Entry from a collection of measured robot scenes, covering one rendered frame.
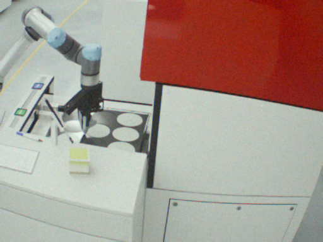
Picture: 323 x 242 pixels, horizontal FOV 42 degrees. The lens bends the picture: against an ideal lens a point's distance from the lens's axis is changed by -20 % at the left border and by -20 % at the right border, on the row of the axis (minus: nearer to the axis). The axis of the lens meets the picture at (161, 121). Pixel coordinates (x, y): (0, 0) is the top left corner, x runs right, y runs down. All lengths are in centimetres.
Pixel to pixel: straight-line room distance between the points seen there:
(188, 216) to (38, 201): 65
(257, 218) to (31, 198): 92
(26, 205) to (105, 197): 31
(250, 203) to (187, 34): 72
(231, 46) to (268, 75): 16
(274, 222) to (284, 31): 83
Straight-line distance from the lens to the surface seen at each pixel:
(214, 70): 158
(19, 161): 166
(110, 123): 202
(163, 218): 191
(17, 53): 219
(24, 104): 207
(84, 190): 154
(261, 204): 188
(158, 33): 155
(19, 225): 170
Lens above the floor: 190
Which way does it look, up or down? 29 degrees down
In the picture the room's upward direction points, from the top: 6 degrees clockwise
